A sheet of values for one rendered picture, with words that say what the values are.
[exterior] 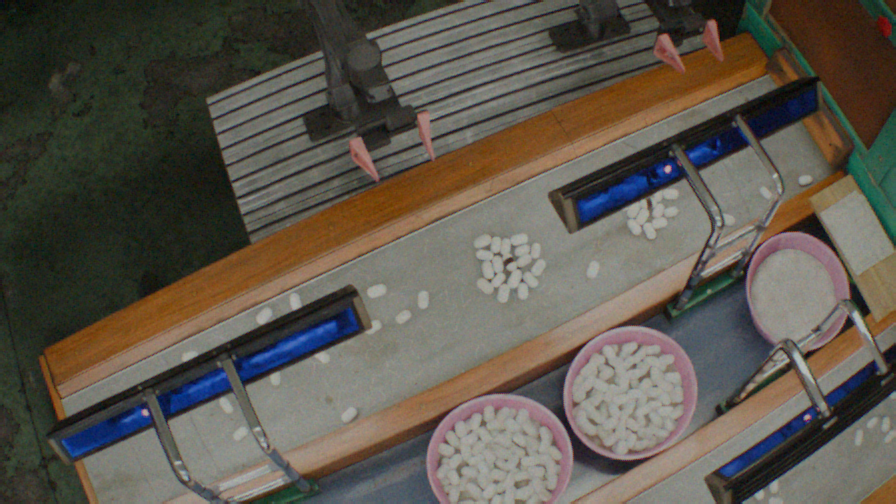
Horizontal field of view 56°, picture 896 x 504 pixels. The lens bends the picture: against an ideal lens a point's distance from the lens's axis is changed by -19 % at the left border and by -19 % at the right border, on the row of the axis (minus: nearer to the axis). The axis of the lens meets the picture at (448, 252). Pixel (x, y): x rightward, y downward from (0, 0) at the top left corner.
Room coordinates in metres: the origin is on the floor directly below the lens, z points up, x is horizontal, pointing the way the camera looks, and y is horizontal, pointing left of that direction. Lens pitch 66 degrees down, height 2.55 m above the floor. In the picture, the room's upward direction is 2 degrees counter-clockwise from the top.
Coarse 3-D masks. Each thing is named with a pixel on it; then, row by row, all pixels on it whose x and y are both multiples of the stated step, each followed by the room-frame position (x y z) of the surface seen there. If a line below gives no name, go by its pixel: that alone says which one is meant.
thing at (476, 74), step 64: (512, 0) 1.47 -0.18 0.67; (576, 0) 1.47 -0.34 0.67; (640, 0) 1.48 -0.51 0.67; (320, 64) 1.30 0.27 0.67; (384, 64) 1.29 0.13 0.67; (448, 64) 1.28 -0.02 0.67; (512, 64) 1.27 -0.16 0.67; (576, 64) 1.27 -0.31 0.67; (640, 64) 1.28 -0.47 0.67; (256, 128) 1.14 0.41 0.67; (448, 128) 1.11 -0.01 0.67; (256, 192) 0.98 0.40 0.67; (320, 192) 0.97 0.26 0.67
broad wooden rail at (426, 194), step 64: (704, 64) 1.22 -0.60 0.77; (512, 128) 1.05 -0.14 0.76; (576, 128) 1.04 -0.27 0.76; (640, 128) 1.06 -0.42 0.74; (384, 192) 0.91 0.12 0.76; (448, 192) 0.90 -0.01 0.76; (256, 256) 0.79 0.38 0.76; (320, 256) 0.78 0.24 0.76; (128, 320) 0.66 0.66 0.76; (192, 320) 0.66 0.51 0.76; (64, 384) 0.51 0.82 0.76
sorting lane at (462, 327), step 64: (512, 192) 0.91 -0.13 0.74; (384, 256) 0.79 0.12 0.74; (448, 256) 0.78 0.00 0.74; (512, 256) 0.78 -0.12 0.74; (576, 256) 0.77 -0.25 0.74; (640, 256) 0.76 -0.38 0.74; (256, 320) 0.66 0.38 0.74; (384, 320) 0.66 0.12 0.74; (448, 320) 0.65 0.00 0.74; (512, 320) 0.65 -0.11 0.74; (128, 384) 0.52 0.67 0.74; (256, 384) 0.53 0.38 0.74; (320, 384) 0.53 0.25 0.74; (384, 384) 0.53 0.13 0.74; (128, 448) 0.38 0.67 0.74; (192, 448) 0.39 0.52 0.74; (256, 448) 0.40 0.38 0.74
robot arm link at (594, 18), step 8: (584, 0) 1.35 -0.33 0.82; (592, 0) 1.34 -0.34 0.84; (600, 0) 1.35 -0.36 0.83; (608, 0) 1.35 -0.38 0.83; (592, 8) 1.33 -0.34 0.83; (600, 8) 1.33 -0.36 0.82; (608, 8) 1.34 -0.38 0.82; (616, 8) 1.34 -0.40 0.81; (592, 16) 1.32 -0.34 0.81; (600, 16) 1.32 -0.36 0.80; (608, 16) 1.33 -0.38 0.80; (616, 16) 1.34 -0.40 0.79; (592, 24) 1.31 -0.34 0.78
